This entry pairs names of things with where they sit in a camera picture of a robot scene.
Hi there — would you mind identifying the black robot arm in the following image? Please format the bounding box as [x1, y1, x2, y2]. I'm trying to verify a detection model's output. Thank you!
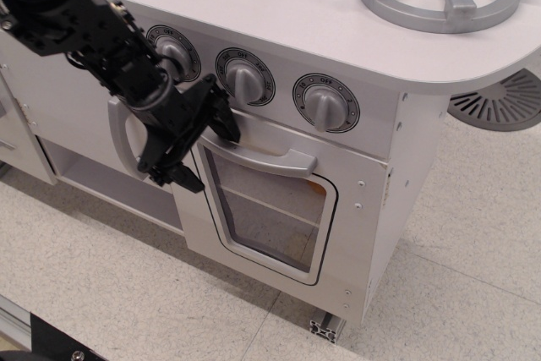
[1, 0, 240, 193]

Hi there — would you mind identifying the grey middle stove knob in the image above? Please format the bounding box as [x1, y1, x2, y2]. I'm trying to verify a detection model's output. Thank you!
[216, 47, 276, 107]

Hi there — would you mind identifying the grey slotted round disc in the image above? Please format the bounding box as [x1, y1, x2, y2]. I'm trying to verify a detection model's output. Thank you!
[448, 68, 540, 132]

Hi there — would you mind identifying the grey left stove knob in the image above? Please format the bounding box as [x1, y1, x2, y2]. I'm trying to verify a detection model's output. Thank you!
[146, 25, 201, 84]

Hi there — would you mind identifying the white toy kitchen cabinet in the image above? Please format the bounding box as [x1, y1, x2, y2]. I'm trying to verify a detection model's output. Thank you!
[1, 0, 540, 318]

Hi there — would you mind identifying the aluminium extrusion rail under oven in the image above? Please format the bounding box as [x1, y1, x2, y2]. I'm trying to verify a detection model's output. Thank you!
[309, 309, 346, 344]

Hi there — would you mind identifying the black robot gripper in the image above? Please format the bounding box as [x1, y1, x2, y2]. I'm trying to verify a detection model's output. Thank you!
[128, 74, 241, 194]

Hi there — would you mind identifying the grey stove knob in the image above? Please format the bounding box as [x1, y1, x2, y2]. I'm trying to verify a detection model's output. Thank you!
[292, 74, 360, 134]
[146, 25, 201, 84]
[216, 47, 276, 107]

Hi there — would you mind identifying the grey cupboard door handle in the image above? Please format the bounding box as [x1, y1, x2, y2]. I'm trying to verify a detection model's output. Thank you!
[107, 96, 148, 181]

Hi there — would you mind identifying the white cupboard door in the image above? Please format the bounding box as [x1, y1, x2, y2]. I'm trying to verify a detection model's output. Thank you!
[1, 32, 147, 180]

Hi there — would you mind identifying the grey oven door handle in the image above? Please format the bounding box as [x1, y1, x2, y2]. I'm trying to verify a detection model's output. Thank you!
[199, 118, 318, 178]

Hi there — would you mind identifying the black mounting plate with screw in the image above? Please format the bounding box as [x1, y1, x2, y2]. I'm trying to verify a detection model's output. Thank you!
[30, 314, 106, 361]

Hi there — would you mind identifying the white toy oven door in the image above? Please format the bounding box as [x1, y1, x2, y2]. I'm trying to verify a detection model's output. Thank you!
[173, 126, 388, 324]

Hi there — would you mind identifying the grey right stove knob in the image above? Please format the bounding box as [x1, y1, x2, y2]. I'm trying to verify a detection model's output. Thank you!
[292, 74, 360, 134]

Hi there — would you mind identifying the aluminium frame rail corner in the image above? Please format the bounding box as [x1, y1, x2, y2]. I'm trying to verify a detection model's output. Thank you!
[0, 296, 32, 350]

